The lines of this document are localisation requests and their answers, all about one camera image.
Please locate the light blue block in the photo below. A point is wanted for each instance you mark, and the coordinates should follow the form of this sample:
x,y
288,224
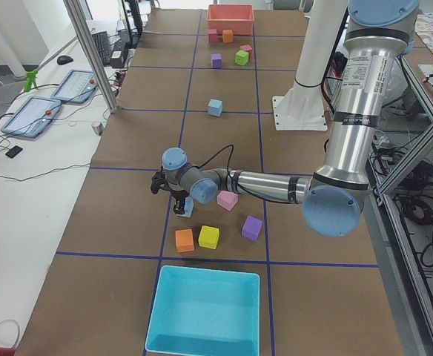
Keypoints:
x,y
188,207
215,107

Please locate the orange block near cyan bin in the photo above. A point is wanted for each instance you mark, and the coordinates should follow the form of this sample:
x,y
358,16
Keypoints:
x,y
184,240

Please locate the yellow block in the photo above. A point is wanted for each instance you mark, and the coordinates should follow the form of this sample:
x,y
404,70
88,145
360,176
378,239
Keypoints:
x,y
208,237

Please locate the light pink block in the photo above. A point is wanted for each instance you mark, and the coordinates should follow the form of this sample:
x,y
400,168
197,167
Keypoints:
x,y
227,200

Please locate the purple block near cyan bin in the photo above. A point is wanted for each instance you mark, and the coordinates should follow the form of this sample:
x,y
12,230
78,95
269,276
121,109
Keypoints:
x,y
251,228

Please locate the cyan plastic bin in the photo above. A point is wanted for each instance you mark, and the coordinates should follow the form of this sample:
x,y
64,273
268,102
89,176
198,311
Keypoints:
x,y
199,311

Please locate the small metal cylinder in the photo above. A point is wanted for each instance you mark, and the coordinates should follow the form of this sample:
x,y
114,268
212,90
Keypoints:
x,y
97,128

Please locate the purple block near pink bin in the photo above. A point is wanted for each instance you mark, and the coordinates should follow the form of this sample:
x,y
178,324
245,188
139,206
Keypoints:
x,y
216,60

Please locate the teach pendant farther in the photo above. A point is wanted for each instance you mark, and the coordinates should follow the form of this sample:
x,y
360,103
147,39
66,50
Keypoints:
x,y
76,87

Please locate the magenta block beside green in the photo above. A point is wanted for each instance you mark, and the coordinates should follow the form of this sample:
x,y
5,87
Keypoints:
x,y
247,48

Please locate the teach pendant nearer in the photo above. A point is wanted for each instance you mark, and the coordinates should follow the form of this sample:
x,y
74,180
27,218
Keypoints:
x,y
32,118

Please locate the magenta block near pink bin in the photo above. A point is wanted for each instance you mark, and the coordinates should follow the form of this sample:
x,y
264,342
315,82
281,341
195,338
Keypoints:
x,y
212,35

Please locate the black phone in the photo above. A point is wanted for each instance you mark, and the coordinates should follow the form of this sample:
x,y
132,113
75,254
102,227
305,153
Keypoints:
x,y
14,151

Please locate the orange block near pink bin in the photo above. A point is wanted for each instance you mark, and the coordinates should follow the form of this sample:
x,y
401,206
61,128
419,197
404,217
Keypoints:
x,y
227,36

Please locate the black keyboard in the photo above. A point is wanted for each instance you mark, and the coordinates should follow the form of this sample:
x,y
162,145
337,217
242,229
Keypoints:
x,y
102,44

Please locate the black computer mouse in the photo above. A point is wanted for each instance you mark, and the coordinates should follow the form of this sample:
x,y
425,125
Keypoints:
x,y
63,60

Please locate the pink plastic bin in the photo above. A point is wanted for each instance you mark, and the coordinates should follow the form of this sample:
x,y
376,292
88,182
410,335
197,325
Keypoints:
x,y
236,17

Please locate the green clamp toy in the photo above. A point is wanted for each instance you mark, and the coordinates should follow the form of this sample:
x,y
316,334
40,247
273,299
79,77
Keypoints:
x,y
30,82

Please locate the white camera post base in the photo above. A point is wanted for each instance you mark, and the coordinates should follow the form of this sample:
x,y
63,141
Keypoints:
x,y
302,108

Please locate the aluminium frame post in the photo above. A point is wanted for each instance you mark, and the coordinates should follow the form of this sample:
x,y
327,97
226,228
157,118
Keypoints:
x,y
79,22

